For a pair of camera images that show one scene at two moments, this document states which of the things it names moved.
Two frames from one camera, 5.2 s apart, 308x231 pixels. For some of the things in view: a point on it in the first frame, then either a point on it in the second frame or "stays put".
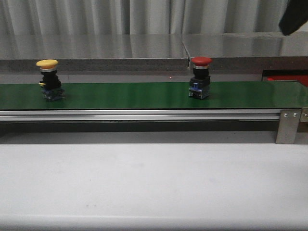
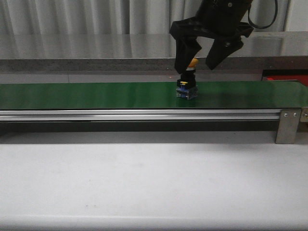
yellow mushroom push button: [50, 84] → [184, 91]
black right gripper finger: [295, 15] → [222, 48]
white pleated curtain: [140, 17] stays put
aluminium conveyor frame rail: [139, 115] stays put
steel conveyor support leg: [288, 126] stays put
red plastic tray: [303, 78] stays put
